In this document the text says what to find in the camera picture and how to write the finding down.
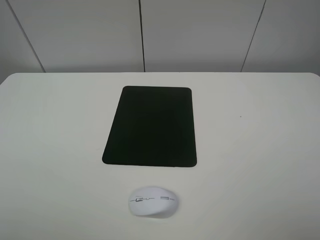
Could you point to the white wireless computer mouse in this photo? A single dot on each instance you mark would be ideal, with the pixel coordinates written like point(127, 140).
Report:
point(153, 202)

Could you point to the black rectangular mouse pad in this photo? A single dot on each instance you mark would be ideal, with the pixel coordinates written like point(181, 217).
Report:
point(153, 126)

